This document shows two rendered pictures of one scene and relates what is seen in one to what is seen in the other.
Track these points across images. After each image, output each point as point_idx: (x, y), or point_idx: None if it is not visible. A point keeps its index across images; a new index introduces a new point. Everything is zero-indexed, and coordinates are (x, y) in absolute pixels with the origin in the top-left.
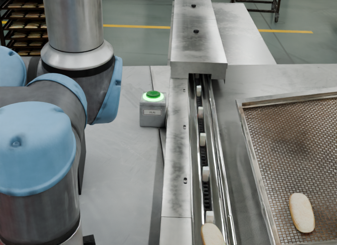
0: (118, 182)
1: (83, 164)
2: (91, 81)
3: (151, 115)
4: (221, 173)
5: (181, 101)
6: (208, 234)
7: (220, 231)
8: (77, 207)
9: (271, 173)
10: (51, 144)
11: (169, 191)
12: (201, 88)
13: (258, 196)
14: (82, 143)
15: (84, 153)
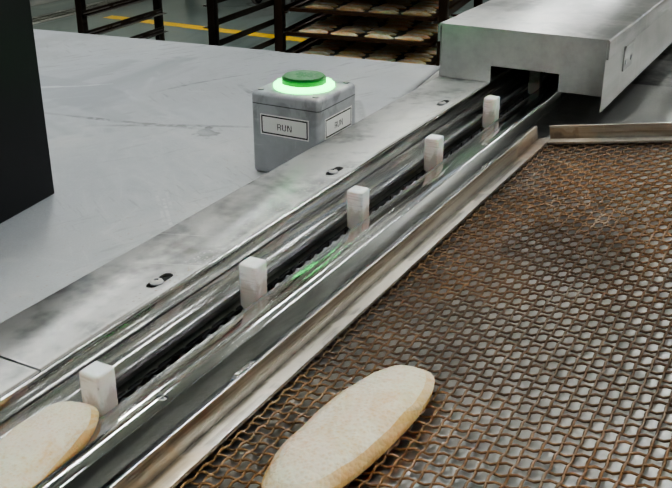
0: (37, 267)
1: (2, 211)
2: None
3: (281, 136)
4: (295, 289)
5: (403, 121)
6: (27, 427)
7: (96, 438)
8: None
9: (416, 306)
10: None
11: (79, 292)
12: (513, 110)
13: None
14: (7, 150)
15: (22, 185)
